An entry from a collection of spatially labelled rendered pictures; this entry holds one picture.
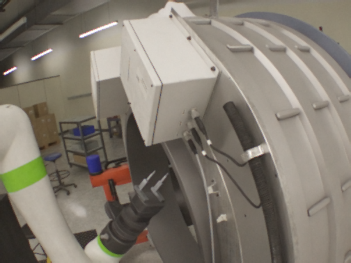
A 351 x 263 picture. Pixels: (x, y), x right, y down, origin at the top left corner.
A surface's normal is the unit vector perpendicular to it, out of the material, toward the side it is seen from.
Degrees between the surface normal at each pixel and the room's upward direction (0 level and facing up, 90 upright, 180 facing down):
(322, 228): 71
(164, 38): 42
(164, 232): 38
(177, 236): 31
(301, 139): 56
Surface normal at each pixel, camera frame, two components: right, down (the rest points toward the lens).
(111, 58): 0.24, -0.41
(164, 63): 0.16, -0.59
